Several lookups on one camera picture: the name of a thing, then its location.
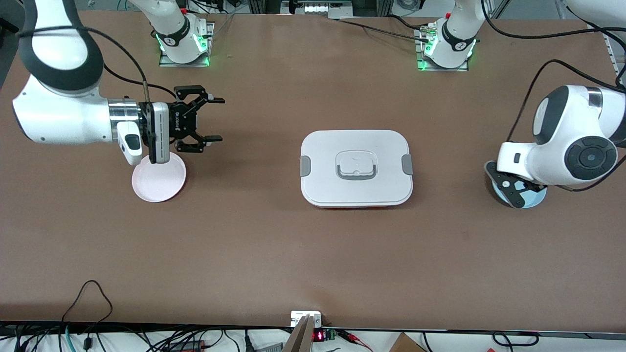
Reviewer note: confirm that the light blue round plate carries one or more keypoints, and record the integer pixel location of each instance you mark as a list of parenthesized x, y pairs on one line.
[(534, 199)]

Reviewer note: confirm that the brown cardboard piece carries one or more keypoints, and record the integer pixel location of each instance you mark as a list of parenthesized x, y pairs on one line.
[(406, 344)]

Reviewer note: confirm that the red clip leads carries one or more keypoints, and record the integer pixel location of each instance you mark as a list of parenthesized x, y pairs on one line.
[(354, 338)]

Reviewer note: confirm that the white lunch box grey latches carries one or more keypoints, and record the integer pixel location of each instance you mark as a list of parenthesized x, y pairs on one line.
[(357, 190)]

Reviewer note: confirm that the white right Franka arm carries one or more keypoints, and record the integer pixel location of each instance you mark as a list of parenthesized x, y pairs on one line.
[(58, 117)]

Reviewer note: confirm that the grey flat bar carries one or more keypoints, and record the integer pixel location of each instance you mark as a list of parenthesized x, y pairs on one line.
[(299, 340)]

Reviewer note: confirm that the pink round plate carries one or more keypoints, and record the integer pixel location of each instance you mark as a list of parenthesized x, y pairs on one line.
[(159, 183)]

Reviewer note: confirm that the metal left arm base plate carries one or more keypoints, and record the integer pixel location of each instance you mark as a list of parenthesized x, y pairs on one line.
[(442, 69)]

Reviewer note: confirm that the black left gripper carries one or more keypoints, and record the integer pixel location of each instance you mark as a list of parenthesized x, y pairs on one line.
[(536, 188)]

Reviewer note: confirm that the red digit display module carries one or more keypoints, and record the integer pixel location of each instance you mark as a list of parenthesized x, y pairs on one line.
[(319, 336)]

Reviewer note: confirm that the aluminium frame rail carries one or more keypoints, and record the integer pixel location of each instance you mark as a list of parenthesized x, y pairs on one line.
[(611, 51)]

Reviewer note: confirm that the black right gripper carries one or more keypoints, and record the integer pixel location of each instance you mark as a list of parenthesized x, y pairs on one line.
[(182, 123)]

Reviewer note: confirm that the white metal bracket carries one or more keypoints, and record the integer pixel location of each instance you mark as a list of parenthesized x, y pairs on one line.
[(299, 317)]

